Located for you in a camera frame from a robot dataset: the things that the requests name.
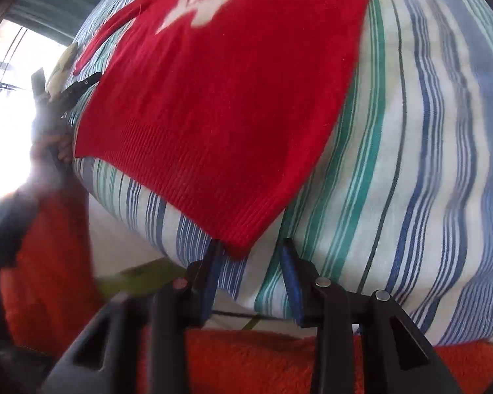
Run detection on beige geometric pattern pillow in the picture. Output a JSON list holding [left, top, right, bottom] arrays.
[[45, 43, 80, 95]]

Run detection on red rabbit print sweater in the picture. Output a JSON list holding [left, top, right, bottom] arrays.
[[72, 0, 383, 260]]

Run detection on blue green striped bedspread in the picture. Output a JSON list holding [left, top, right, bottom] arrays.
[[63, 0, 493, 347]]

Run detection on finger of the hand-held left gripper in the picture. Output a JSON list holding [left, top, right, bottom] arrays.
[[30, 68, 47, 105], [61, 71, 103, 106]]

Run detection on blue curtain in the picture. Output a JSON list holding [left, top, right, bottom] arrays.
[[6, 0, 105, 46]]

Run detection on lime green cloth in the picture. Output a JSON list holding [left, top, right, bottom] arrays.
[[94, 258, 190, 301]]

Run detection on person's left hand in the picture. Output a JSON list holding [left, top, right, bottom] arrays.
[[30, 131, 74, 165]]

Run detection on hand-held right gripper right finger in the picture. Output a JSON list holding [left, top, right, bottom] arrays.
[[279, 238, 463, 394]]

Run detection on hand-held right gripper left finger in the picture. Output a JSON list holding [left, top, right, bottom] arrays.
[[41, 239, 226, 394]]

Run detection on orange fleece garment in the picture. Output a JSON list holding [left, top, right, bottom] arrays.
[[0, 189, 493, 394]]

